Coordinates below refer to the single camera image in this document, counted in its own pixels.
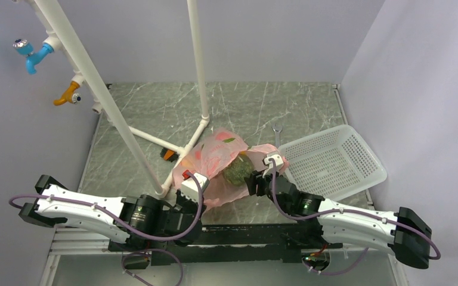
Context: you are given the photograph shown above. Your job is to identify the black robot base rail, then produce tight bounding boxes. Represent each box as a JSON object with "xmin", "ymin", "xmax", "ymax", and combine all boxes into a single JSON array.
[{"xmin": 51, "ymin": 223, "xmax": 372, "ymax": 273}]

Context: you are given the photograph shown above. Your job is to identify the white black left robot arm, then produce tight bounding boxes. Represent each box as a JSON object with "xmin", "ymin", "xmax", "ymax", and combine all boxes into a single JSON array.
[{"xmin": 9, "ymin": 172, "xmax": 209, "ymax": 250}]

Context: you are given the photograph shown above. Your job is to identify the white perforated plastic basket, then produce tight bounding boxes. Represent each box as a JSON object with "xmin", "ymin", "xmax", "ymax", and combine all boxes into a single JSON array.
[{"xmin": 278, "ymin": 125, "xmax": 388, "ymax": 201}]

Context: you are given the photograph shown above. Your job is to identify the blue plastic faucet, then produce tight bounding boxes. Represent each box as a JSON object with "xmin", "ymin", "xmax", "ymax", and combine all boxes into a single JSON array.
[{"xmin": 13, "ymin": 39, "xmax": 54, "ymax": 74}]

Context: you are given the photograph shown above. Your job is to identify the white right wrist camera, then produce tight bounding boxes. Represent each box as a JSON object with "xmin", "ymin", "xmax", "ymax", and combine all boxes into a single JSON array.
[{"xmin": 262, "ymin": 154, "xmax": 285, "ymax": 177}]

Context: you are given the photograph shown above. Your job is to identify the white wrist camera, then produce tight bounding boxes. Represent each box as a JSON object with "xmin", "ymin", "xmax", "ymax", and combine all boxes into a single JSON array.
[
  {"xmin": 262, "ymin": 154, "xmax": 285, "ymax": 177},
  {"xmin": 180, "ymin": 170, "xmax": 209, "ymax": 203}
]

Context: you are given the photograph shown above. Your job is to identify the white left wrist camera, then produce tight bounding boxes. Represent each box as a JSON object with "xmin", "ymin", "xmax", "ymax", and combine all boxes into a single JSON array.
[{"xmin": 180, "ymin": 170, "xmax": 209, "ymax": 203}]

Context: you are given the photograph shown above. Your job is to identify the orange plastic faucet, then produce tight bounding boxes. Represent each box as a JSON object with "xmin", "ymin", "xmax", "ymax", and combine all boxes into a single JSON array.
[{"xmin": 53, "ymin": 81, "xmax": 81, "ymax": 106}]

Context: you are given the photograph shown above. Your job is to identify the pink plastic bag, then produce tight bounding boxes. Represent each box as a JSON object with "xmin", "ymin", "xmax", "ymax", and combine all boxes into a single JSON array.
[{"xmin": 172, "ymin": 128, "xmax": 279, "ymax": 210}]

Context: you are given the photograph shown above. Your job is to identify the fake green avocado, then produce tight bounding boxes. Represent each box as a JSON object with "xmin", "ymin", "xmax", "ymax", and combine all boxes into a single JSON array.
[{"xmin": 222, "ymin": 152, "xmax": 255, "ymax": 186}]

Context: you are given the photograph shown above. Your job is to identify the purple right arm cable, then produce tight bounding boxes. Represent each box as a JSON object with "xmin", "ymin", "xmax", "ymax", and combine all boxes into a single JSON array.
[{"xmin": 267, "ymin": 158, "xmax": 442, "ymax": 277}]

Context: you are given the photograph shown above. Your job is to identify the silver open-end wrench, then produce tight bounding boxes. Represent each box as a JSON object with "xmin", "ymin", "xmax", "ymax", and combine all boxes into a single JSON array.
[{"xmin": 272, "ymin": 123, "xmax": 283, "ymax": 148}]

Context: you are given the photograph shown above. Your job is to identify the white PVC pipe frame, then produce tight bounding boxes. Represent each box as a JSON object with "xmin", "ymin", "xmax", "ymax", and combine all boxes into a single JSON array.
[{"xmin": 27, "ymin": 1, "xmax": 210, "ymax": 198}]

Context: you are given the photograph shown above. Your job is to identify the orange black brush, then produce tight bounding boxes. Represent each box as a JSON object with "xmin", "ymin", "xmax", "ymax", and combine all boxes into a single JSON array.
[{"xmin": 160, "ymin": 147, "xmax": 179, "ymax": 162}]

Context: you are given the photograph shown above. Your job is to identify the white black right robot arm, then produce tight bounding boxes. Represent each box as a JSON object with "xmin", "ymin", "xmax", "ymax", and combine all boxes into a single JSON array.
[{"xmin": 245, "ymin": 171, "xmax": 441, "ymax": 269}]

